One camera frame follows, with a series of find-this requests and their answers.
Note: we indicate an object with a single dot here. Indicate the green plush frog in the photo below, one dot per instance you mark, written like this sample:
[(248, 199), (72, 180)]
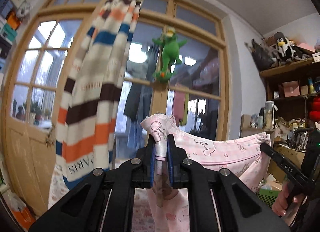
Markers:
[(170, 54)]

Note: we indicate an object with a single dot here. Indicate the green checkered basket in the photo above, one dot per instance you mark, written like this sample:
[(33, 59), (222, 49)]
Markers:
[(268, 196)]

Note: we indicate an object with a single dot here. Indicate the wooden framed window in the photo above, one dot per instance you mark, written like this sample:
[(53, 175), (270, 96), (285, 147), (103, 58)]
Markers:
[(202, 76)]

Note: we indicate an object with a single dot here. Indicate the penguin plush toy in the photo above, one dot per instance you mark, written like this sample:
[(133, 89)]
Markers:
[(285, 51)]

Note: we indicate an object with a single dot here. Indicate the pink hanging cloth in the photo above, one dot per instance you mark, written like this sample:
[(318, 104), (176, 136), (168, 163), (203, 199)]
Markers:
[(178, 108)]

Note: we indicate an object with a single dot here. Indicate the bear print headboard cover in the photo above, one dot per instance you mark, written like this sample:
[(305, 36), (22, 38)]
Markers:
[(57, 188)]

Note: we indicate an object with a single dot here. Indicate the wooden glass door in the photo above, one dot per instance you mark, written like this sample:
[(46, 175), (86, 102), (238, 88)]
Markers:
[(32, 94)]

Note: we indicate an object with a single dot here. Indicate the right human hand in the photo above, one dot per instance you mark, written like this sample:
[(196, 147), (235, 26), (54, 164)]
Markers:
[(280, 205)]

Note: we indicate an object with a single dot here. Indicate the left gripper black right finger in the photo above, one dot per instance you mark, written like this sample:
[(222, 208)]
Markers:
[(218, 201)]

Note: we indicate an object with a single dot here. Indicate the striped Paris curtain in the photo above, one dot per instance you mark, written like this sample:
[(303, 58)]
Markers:
[(89, 103)]

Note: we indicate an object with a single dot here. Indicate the wooden cabinet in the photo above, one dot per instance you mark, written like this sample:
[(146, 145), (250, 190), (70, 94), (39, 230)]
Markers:
[(294, 116)]

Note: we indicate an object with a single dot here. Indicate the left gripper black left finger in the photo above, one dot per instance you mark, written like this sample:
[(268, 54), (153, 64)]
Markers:
[(103, 201)]

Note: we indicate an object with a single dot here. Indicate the pink cartoon print pants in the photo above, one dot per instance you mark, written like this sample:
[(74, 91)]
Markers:
[(162, 208)]

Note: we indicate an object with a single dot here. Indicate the white shelf unit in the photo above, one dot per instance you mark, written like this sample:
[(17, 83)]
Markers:
[(12, 14)]

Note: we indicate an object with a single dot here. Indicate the pink cardboard box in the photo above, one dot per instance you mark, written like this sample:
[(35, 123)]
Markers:
[(291, 89)]

